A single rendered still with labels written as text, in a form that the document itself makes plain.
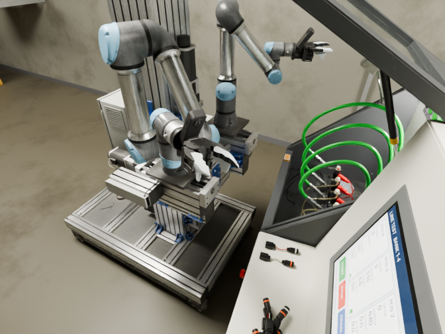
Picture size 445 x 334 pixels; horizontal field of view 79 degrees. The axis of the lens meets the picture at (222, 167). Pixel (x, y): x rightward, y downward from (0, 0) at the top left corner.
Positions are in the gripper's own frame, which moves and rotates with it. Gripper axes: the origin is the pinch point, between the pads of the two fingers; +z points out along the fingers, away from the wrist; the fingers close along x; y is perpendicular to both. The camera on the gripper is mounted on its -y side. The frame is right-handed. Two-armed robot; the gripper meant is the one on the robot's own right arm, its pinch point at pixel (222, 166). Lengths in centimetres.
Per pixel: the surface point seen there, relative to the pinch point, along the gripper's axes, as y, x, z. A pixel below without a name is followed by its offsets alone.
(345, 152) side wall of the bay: 32, -101, -18
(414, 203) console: -3.8, -24.7, 32.6
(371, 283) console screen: 12.7, -15.3, 35.6
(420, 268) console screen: -0.4, -12.5, 40.3
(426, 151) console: -11.1, -33.5, 27.7
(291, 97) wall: 57, -202, -141
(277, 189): 43, -55, -22
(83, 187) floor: 149, 7, -205
